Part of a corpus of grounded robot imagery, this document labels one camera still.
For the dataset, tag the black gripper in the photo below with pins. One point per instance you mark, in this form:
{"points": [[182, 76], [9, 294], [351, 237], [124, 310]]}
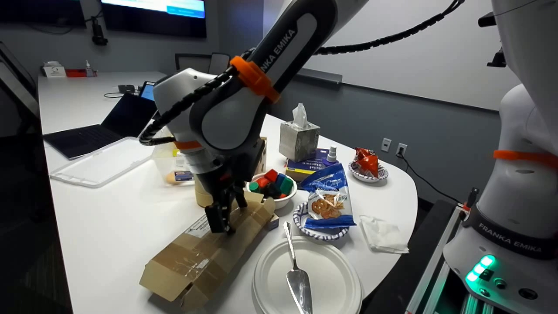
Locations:
{"points": [[220, 181]]}

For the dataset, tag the brown cardboard box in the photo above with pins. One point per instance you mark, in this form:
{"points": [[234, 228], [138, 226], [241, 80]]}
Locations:
{"points": [[192, 263]]}

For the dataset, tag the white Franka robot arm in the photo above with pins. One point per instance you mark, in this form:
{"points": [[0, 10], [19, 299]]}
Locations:
{"points": [[523, 193]]}

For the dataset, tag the grey tissue box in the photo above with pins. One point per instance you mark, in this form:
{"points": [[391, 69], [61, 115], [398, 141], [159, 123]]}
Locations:
{"points": [[297, 142]]}

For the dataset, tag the white tissue box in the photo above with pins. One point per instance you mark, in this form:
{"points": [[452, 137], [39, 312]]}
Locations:
{"points": [[52, 71]]}

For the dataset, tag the red toy block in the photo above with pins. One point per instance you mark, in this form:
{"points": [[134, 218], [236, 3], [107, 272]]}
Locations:
{"points": [[270, 176]]}

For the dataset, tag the white bowl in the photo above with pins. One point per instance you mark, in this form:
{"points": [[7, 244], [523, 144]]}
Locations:
{"points": [[283, 202]]}

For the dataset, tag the green toy block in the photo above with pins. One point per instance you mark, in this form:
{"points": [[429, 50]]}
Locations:
{"points": [[284, 186]]}

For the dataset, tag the blue patterned paper plate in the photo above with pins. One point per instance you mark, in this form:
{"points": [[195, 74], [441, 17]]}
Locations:
{"points": [[316, 235]]}

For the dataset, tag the clear blue snack bag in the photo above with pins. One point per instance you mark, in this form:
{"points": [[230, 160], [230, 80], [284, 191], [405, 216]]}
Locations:
{"points": [[328, 183]]}

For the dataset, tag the metal cake server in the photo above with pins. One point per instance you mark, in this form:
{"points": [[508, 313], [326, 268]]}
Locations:
{"points": [[298, 284]]}

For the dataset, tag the blue foil package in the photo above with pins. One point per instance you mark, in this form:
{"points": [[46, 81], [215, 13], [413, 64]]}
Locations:
{"points": [[319, 158]]}

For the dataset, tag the small white bottle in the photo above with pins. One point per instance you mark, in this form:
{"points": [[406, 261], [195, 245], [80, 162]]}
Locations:
{"points": [[331, 156]]}

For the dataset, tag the large white paper plate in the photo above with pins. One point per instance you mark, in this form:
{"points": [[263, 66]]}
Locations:
{"points": [[333, 277]]}

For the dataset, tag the clear plastic tray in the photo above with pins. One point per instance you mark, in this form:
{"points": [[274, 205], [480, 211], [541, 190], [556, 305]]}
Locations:
{"points": [[98, 167]]}

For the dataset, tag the black laptop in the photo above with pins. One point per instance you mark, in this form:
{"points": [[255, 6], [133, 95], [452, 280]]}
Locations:
{"points": [[124, 116]]}

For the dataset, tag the black tablet blue screen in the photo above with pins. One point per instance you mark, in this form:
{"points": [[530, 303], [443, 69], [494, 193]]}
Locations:
{"points": [[148, 92]]}

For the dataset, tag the black office chair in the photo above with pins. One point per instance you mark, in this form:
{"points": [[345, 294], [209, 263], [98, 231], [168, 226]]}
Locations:
{"points": [[192, 62], [220, 62]]}

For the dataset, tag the small white saucer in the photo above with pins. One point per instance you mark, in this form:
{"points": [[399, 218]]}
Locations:
{"points": [[379, 177]]}

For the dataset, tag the white paper napkin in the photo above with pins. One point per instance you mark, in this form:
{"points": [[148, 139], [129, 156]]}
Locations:
{"points": [[384, 233]]}

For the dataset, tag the small black table device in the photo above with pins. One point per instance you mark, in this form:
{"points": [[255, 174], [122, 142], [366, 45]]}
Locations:
{"points": [[126, 90]]}

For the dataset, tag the small red object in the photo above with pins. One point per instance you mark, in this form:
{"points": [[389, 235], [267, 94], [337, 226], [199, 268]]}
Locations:
{"points": [[73, 74]]}

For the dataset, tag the grey leaning board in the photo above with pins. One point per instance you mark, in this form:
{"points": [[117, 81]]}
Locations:
{"points": [[18, 85]]}

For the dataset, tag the white whiteboard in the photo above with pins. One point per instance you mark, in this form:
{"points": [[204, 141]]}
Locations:
{"points": [[429, 64]]}

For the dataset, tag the white wall outlet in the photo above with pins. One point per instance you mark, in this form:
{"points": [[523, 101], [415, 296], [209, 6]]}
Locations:
{"points": [[386, 144], [401, 149]]}

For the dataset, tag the wall mounted TV screen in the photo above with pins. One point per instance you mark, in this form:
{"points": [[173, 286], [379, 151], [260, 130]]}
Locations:
{"points": [[150, 19]]}

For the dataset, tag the metal robot stand frame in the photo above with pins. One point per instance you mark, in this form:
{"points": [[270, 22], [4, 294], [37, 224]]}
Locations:
{"points": [[441, 256]]}

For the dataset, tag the black conference camera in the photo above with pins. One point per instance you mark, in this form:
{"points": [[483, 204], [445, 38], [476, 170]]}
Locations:
{"points": [[98, 33]]}

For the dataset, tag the black camera on stand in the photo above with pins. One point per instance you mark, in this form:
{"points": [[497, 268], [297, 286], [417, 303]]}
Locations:
{"points": [[497, 59]]}

